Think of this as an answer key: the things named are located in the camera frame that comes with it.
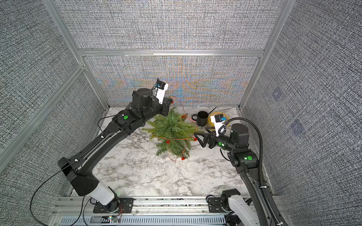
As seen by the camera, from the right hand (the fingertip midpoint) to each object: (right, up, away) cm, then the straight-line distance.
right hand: (201, 128), depth 66 cm
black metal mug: (+6, +5, +37) cm, 38 cm away
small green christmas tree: (-14, -3, +7) cm, 16 cm away
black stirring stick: (+20, +14, +55) cm, 60 cm away
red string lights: (-4, -4, -2) cm, 6 cm away
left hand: (-13, +15, +1) cm, 19 cm away
